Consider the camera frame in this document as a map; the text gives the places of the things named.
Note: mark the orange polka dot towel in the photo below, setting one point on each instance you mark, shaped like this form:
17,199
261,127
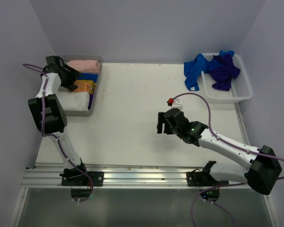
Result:
85,86

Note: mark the blue rolled towel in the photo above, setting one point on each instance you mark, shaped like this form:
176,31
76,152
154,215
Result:
88,76

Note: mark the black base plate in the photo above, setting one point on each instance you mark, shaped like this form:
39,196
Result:
94,178
202,179

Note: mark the white plastic basket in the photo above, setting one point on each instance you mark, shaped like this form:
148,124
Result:
240,87

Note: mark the grey plastic tray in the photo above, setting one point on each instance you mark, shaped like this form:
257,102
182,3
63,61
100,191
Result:
62,89

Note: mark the pink rolled towel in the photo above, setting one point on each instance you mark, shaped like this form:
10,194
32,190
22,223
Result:
85,66

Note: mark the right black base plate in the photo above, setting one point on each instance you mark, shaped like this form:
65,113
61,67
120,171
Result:
202,179

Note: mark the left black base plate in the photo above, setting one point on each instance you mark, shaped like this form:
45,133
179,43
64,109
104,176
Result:
94,178

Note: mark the white rolled towel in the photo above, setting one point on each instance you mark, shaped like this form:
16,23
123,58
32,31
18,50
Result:
77,101

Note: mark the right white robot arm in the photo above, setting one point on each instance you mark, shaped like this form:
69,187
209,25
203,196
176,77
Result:
256,167

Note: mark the aluminium mounting rail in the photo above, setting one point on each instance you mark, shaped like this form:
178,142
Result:
115,177

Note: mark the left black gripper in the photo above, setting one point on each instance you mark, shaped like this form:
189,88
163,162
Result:
73,75

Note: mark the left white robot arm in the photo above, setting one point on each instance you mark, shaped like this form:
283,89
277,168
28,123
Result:
50,118

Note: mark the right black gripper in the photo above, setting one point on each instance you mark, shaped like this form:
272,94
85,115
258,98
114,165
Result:
161,119

